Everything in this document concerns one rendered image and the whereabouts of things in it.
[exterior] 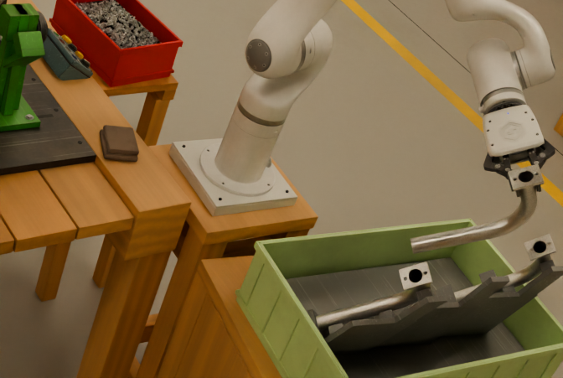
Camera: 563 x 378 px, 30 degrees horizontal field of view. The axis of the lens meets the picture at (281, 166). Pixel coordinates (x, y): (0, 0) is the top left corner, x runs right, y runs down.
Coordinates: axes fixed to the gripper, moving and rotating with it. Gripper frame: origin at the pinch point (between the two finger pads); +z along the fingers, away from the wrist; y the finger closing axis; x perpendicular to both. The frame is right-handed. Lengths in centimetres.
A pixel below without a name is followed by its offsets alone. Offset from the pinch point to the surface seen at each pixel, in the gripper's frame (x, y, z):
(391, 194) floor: 198, -37, -131
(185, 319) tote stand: 46, -80, -13
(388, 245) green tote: 47, -30, -21
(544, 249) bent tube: 34.1, 2.5, -3.9
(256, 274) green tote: 25, -57, -8
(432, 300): 12.9, -21.5, 12.6
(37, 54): -12, -91, -51
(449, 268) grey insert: 64, -18, -21
